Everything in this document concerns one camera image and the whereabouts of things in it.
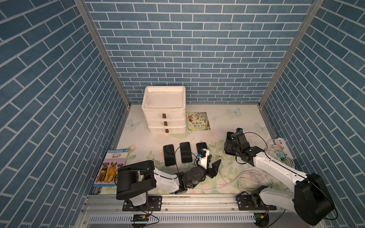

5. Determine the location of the phone light case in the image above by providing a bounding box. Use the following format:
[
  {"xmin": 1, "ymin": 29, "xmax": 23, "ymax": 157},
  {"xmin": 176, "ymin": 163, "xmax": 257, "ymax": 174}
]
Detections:
[
  {"xmin": 180, "ymin": 142, "xmax": 193, "ymax": 163},
  {"xmin": 223, "ymin": 135, "xmax": 235, "ymax": 156}
]

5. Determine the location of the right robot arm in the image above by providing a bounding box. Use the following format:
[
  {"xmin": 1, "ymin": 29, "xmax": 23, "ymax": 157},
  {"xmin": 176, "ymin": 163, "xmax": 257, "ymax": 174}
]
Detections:
[{"xmin": 224, "ymin": 128, "xmax": 337, "ymax": 226}]

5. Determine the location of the colourful children's picture book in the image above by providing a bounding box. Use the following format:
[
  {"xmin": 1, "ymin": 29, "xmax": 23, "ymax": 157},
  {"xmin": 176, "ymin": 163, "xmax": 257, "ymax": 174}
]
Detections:
[{"xmin": 186, "ymin": 112, "xmax": 211, "ymax": 132}]

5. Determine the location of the white power strip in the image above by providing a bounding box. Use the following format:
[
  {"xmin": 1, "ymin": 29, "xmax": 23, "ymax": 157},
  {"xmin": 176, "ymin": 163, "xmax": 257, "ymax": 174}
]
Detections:
[{"xmin": 273, "ymin": 137, "xmax": 293, "ymax": 158}]

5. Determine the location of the small black controller board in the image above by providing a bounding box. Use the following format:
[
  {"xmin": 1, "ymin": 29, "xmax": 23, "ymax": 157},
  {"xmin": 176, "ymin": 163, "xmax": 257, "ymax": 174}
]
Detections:
[{"xmin": 131, "ymin": 214, "xmax": 149, "ymax": 223}]

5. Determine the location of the white three-drawer storage box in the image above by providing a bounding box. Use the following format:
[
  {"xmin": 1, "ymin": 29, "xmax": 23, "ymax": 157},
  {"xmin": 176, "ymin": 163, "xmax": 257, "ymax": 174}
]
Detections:
[{"xmin": 142, "ymin": 86, "xmax": 187, "ymax": 135}]

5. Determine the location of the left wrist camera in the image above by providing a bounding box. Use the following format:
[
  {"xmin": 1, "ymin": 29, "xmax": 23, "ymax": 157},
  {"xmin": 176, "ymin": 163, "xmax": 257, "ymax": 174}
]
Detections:
[{"xmin": 201, "ymin": 149, "xmax": 210, "ymax": 169}]

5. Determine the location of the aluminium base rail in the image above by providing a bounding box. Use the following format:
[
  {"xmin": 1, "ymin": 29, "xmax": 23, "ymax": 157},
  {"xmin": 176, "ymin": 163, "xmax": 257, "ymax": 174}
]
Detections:
[{"xmin": 81, "ymin": 193, "xmax": 318, "ymax": 215}]

